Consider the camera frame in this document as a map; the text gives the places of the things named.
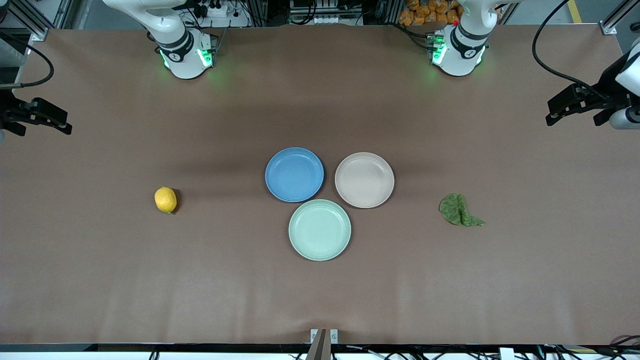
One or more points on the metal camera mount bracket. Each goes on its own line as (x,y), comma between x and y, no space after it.
(324,340)

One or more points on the green lettuce leaf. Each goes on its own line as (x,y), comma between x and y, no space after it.
(455,210)

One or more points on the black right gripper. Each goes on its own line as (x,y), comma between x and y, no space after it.
(7,108)

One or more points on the aluminium frame profile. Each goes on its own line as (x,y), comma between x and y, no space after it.
(35,17)
(617,17)

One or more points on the yellow lemon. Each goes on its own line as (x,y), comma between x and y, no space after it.
(165,200)

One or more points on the beige pink plate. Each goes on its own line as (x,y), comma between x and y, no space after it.
(364,180)

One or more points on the white power strip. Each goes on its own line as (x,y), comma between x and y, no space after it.
(220,12)

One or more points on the bag of oranges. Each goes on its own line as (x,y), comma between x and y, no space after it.
(430,12)

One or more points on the blue plate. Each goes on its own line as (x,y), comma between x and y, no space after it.
(294,174)

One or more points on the light green plate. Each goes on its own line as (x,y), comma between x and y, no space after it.
(319,230)

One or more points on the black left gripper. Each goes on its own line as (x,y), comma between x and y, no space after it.
(606,88)

